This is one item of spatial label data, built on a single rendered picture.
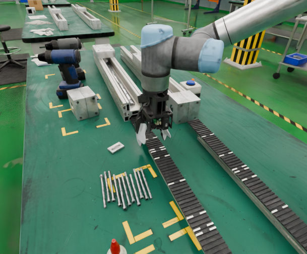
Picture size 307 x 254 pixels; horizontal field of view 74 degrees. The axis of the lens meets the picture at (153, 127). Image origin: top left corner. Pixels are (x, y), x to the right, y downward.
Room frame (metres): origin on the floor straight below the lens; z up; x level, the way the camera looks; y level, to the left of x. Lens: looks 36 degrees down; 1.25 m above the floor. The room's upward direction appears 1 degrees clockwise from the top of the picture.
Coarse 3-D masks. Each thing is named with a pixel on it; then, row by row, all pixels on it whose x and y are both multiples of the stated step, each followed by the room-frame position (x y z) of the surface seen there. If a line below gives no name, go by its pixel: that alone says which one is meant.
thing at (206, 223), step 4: (204, 220) 0.25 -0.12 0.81; (208, 220) 0.25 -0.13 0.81; (192, 224) 0.24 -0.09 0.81; (196, 224) 0.24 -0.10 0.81; (200, 224) 0.24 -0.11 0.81; (204, 224) 0.24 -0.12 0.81; (208, 224) 0.24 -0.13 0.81; (212, 224) 0.24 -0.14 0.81; (192, 228) 0.23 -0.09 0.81; (196, 228) 0.23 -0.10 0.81; (200, 228) 0.23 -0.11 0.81; (204, 228) 0.23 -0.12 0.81; (196, 232) 0.22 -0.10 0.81
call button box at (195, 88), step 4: (180, 84) 0.94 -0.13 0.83; (184, 84) 0.92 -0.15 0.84; (188, 84) 0.92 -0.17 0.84; (196, 84) 0.93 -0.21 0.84; (184, 88) 0.90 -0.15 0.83; (188, 88) 0.88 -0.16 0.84; (192, 88) 0.89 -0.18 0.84; (196, 88) 0.90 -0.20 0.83; (200, 88) 0.91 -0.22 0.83; (192, 92) 0.89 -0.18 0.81; (196, 92) 0.90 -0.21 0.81; (200, 92) 0.91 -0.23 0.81
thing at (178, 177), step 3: (177, 174) 0.38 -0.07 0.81; (180, 174) 0.38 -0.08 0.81; (168, 177) 0.37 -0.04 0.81; (171, 177) 0.37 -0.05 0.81; (174, 177) 0.37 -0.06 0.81; (177, 177) 0.37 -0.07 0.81; (180, 177) 0.37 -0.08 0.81; (183, 177) 0.37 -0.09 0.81; (165, 180) 0.36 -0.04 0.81; (168, 180) 0.36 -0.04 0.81; (171, 180) 0.36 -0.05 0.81; (174, 180) 0.36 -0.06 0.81
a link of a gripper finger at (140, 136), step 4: (140, 124) 0.51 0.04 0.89; (144, 124) 0.50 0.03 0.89; (140, 128) 0.51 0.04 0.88; (144, 128) 0.50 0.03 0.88; (140, 132) 0.51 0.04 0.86; (144, 132) 0.49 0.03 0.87; (136, 136) 0.51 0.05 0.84; (140, 136) 0.50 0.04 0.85; (144, 136) 0.48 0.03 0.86; (140, 140) 0.49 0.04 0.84; (144, 140) 0.47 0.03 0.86; (140, 144) 0.51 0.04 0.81
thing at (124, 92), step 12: (96, 60) 1.29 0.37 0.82; (108, 72) 1.00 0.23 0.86; (120, 72) 1.00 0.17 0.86; (108, 84) 0.95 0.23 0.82; (120, 84) 0.92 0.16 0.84; (132, 84) 0.86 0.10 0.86; (120, 96) 0.74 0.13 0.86; (132, 96) 0.82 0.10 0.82; (120, 108) 0.73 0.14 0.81; (132, 108) 0.71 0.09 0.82
